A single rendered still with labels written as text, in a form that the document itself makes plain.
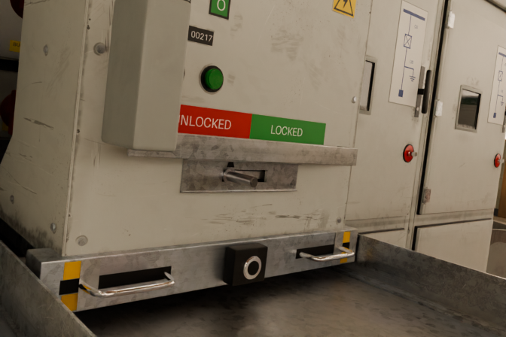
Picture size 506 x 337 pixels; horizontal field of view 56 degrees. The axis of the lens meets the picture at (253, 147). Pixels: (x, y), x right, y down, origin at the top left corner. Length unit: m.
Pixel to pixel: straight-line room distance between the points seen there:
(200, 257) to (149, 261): 0.08
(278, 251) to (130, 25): 0.41
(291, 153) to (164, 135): 0.26
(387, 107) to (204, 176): 0.94
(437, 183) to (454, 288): 1.03
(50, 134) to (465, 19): 1.56
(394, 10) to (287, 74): 0.83
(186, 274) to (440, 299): 0.40
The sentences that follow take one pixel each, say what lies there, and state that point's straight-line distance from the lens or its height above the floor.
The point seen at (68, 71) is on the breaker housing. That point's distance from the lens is 0.57.
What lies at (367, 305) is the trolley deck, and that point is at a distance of 0.75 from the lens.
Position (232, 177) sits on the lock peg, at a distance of 0.63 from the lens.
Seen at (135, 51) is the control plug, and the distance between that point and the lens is 0.45.
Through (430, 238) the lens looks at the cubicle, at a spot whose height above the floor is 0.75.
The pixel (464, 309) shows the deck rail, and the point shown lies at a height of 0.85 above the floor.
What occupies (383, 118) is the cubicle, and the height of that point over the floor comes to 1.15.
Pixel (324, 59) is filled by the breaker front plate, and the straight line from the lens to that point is 0.77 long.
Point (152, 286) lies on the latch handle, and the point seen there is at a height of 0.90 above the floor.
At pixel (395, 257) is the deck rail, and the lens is 0.84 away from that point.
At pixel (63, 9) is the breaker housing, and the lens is 0.61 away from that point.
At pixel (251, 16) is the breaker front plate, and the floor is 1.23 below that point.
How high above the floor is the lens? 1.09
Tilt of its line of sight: 3 degrees down
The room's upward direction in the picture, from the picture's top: 7 degrees clockwise
